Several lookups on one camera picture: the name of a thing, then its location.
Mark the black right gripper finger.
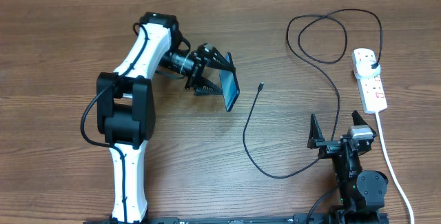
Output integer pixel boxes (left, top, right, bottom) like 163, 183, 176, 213
351, 110, 377, 137
307, 114, 325, 149

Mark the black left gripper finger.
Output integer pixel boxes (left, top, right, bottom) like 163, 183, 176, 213
193, 77, 223, 96
205, 47, 236, 72

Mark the blue smartphone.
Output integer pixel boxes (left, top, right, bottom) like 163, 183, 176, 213
219, 70, 240, 112

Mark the black charger cable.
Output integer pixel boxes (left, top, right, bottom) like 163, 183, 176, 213
243, 8, 383, 180

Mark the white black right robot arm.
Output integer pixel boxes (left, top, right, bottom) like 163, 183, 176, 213
306, 111, 389, 223

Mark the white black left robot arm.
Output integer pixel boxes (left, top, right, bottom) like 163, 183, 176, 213
92, 12, 240, 223

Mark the white charger adapter plug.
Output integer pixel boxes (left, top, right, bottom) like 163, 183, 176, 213
353, 61, 381, 80

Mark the white power strip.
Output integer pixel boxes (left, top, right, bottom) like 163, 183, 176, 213
351, 48, 387, 114

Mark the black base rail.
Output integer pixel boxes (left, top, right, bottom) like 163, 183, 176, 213
82, 212, 390, 224

